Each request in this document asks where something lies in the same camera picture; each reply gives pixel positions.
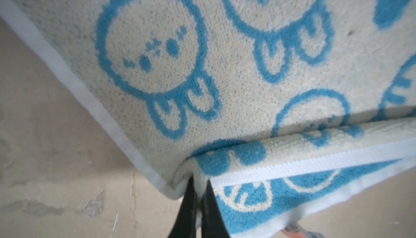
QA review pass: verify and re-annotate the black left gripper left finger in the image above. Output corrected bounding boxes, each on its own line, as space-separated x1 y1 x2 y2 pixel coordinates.
168 177 198 238

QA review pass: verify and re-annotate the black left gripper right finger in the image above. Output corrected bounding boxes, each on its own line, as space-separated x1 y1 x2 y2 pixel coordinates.
201 180 230 238

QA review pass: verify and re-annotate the blue and cream towel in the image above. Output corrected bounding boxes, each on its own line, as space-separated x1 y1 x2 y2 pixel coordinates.
1 0 416 238

